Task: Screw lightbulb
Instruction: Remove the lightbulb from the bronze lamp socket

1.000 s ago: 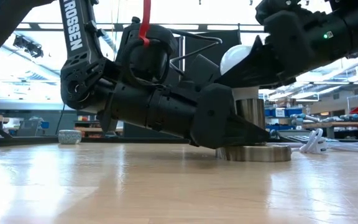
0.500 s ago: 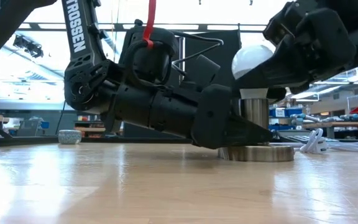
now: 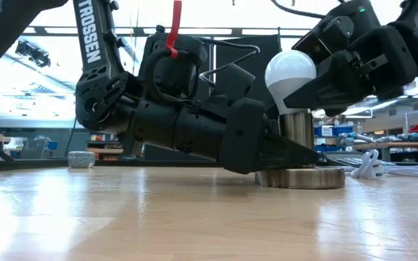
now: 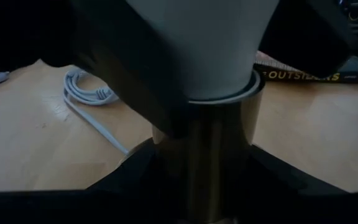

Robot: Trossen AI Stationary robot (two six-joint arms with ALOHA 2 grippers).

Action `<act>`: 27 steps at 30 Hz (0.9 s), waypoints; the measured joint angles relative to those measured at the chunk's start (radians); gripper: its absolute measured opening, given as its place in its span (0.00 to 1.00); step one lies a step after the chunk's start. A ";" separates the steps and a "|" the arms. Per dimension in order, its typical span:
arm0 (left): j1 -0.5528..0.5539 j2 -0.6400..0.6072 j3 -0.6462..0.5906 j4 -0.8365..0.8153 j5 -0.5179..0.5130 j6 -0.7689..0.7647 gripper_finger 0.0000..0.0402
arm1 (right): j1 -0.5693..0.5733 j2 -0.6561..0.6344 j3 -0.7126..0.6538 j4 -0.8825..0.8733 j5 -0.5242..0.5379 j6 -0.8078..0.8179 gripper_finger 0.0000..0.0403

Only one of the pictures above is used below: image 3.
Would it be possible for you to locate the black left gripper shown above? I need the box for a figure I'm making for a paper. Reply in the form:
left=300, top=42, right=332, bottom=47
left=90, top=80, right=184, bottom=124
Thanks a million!
left=218, top=97, right=320, bottom=176

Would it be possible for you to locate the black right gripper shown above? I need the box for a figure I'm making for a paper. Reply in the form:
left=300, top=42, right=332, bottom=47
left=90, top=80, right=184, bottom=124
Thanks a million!
left=283, top=25, right=418, bottom=110

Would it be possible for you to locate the brass lamp socket base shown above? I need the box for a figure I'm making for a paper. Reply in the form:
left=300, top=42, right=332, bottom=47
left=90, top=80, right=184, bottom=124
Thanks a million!
left=255, top=108, right=347, bottom=190

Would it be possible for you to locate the white lightbulb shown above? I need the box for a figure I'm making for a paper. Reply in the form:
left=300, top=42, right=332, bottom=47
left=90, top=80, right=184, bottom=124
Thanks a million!
left=264, top=49, right=318, bottom=116

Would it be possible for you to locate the blue storage bin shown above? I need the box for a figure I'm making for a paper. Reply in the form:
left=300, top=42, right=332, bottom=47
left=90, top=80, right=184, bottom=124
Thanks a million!
left=334, top=125, right=356, bottom=137

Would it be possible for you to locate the grey power tool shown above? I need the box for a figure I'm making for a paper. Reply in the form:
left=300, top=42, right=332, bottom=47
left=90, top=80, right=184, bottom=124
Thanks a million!
left=338, top=131, right=375, bottom=147
left=375, top=131, right=418, bottom=144

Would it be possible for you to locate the black fabric divider panel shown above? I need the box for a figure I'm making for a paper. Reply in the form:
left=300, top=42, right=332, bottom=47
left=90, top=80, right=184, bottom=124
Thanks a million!
left=142, top=143, right=219, bottom=162
left=214, top=34, right=283, bottom=109

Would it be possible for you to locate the wooden workbench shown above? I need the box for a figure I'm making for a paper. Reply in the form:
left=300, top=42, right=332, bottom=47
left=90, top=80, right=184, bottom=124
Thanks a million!
left=353, top=141, right=418, bottom=162

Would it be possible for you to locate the small grey round container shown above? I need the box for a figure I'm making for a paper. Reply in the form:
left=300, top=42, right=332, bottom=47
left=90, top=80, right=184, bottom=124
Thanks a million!
left=67, top=150, right=97, bottom=169

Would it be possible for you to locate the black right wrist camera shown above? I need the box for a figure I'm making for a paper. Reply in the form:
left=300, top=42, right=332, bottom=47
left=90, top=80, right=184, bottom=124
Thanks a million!
left=291, top=16, right=356, bottom=65

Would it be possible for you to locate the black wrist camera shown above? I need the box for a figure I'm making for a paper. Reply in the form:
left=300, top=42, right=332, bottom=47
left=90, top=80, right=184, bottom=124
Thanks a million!
left=291, top=16, right=356, bottom=65
left=208, top=63, right=256, bottom=107

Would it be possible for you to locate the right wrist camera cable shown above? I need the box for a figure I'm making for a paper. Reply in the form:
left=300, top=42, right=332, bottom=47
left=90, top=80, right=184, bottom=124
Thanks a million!
left=269, top=0, right=328, bottom=20

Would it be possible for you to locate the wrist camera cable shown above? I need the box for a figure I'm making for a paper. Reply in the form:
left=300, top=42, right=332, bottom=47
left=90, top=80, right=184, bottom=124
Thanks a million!
left=269, top=0, right=328, bottom=20
left=197, top=36, right=262, bottom=88

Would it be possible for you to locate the white lamp power cord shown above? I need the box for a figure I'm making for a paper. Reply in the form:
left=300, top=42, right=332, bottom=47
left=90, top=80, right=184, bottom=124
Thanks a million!
left=349, top=149, right=418, bottom=181

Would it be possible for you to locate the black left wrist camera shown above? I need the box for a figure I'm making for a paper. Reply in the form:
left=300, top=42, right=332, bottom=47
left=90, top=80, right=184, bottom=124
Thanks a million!
left=208, top=63, right=256, bottom=107

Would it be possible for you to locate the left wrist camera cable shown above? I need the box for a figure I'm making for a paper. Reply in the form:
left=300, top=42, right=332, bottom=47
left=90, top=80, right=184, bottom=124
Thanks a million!
left=197, top=36, right=262, bottom=88

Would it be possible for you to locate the red strap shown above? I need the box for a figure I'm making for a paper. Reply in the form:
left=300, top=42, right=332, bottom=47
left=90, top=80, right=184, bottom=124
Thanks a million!
left=164, top=0, right=183, bottom=59

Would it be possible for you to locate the black hanging camera rig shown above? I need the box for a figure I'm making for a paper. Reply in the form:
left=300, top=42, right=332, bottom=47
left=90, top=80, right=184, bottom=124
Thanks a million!
left=14, top=39, right=52, bottom=69

